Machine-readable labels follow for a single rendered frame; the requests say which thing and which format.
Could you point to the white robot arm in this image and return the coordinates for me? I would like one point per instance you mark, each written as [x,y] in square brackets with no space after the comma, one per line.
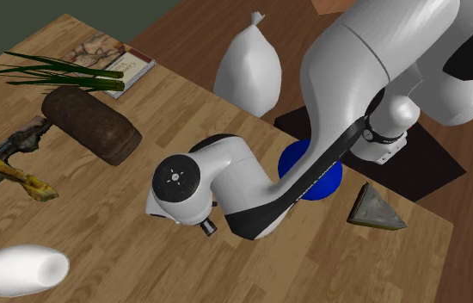
[345,84]

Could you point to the blue ball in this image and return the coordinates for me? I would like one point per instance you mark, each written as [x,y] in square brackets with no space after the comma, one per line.
[292,161]

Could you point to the white tied bag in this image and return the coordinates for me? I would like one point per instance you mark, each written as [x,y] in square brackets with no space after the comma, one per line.
[249,71]

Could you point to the illustrated book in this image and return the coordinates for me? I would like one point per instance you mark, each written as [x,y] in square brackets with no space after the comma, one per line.
[129,67]

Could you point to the brown pot with green reeds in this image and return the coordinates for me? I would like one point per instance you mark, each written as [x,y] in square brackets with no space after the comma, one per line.
[92,124]

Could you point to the grey wedge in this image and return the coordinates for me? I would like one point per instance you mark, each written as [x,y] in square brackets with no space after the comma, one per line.
[374,210]

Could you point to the dark robot stand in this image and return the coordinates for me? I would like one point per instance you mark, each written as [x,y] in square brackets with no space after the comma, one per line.
[423,168]

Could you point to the yellow branch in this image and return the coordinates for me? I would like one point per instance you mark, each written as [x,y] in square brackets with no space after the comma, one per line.
[18,177]

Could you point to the white vase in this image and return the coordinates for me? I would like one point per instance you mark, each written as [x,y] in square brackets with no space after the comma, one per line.
[18,270]

